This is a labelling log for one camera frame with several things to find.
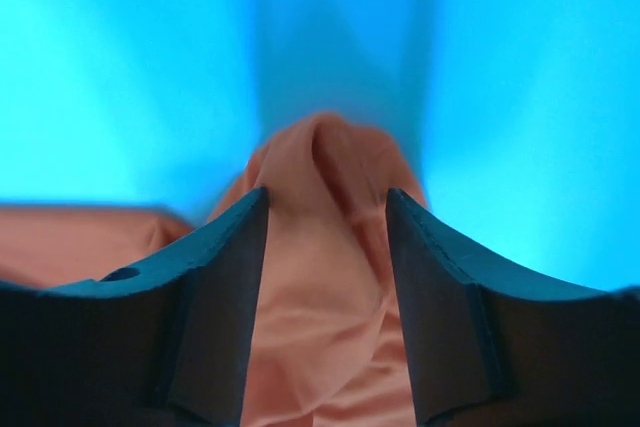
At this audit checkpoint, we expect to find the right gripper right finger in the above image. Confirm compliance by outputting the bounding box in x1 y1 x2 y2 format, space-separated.
386 189 639 426

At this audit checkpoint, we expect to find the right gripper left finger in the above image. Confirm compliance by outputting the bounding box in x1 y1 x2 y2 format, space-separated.
1 188 269 426

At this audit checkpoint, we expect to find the orange t shirt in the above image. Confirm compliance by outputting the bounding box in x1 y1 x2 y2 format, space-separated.
1 113 423 426

